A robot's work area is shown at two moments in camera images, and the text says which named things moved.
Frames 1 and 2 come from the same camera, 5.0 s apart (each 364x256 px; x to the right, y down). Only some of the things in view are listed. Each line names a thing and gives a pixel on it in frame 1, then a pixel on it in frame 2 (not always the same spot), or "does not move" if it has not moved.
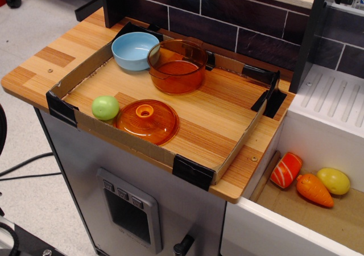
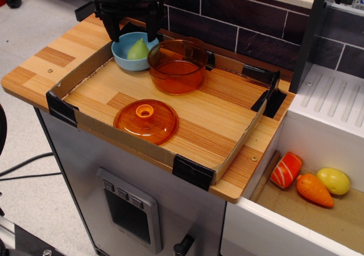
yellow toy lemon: (336, 181) does not move
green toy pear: (105, 107) → (138, 50)
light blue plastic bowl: (131, 50) does not move
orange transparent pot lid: (151, 120) does not move
